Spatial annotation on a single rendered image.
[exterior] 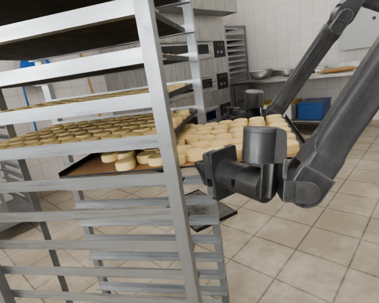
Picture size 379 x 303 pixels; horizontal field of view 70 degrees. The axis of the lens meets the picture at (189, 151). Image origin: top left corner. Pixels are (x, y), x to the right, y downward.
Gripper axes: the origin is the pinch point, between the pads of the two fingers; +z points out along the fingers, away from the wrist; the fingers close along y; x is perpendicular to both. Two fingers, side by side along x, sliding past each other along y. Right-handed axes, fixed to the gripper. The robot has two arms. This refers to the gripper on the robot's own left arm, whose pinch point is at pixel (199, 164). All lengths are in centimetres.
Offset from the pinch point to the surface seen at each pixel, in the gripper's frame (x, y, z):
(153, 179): -9.0, 2.3, 6.4
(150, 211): -10.7, 10.7, 8.2
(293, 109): 334, 58, 219
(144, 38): -7.8, -27.3, 0.6
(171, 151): -6.6, -5.0, -0.4
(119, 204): -4, 30, 61
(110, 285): -15, 75, 73
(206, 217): 22, 38, 35
